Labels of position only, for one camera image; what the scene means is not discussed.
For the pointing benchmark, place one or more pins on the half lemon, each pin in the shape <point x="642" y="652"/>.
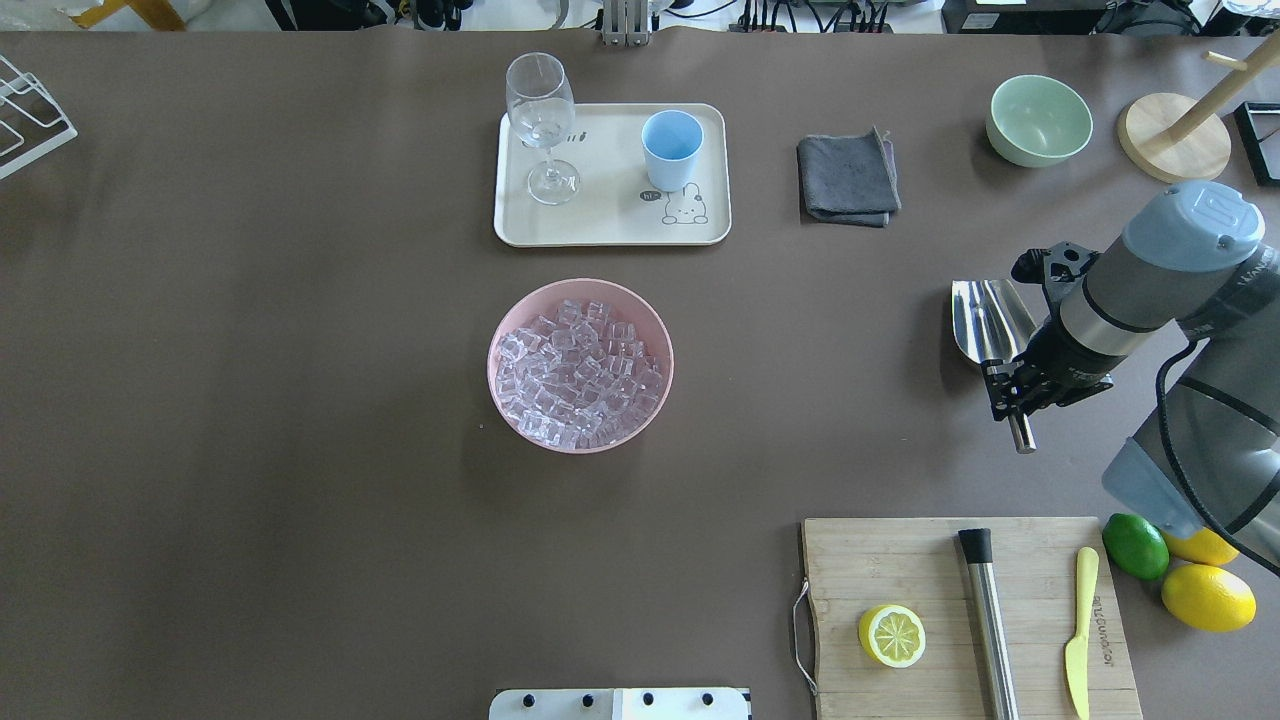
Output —
<point x="892" y="635"/>

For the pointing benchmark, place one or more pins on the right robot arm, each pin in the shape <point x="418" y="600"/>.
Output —
<point x="1206" y="457"/>

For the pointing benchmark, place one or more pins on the metal ice scoop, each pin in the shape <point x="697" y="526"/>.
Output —
<point x="990" y="330"/>

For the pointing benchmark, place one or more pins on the grey folded cloth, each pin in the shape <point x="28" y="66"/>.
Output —
<point x="849" y="180"/>

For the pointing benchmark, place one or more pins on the clear wine glass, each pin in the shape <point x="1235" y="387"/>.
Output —
<point x="541" y="112"/>

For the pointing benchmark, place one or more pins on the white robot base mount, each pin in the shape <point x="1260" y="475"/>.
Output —
<point x="684" y="702"/>

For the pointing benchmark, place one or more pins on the black frame tray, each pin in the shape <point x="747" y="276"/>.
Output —
<point x="1258" y="126"/>

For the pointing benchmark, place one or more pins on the whole yellow lemon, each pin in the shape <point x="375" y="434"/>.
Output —
<point x="1208" y="598"/>

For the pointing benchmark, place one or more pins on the steel muddler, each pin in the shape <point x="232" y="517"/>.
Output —
<point x="977" y="550"/>

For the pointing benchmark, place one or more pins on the green ceramic bowl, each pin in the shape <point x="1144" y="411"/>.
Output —
<point x="1037" y="121"/>

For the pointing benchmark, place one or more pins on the green lime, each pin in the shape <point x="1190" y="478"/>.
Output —
<point x="1136" y="546"/>

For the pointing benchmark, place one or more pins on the yellow plastic knife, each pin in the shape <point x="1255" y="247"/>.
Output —
<point x="1076" y="650"/>

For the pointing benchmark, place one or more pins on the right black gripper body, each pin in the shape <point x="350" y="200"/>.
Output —
<point x="1062" y="361"/>

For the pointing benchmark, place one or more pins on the white wire cup rack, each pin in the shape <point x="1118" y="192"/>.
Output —
<point x="32" y="121"/>

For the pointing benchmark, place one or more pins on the pink bowl of ice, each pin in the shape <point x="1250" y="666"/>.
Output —
<point x="580" y="366"/>

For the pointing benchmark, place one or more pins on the wooden stand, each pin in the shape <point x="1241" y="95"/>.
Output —
<point x="1176" y="138"/>

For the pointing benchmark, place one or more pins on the cream serving tray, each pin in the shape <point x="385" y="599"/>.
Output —
<point x="616" y="206"/>

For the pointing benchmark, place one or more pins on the blue plastic cup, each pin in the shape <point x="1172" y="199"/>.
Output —
<point x="672" y="140"/>

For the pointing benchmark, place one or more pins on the bamboo cutting board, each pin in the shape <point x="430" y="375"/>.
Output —
<point x="855" y="564"/>

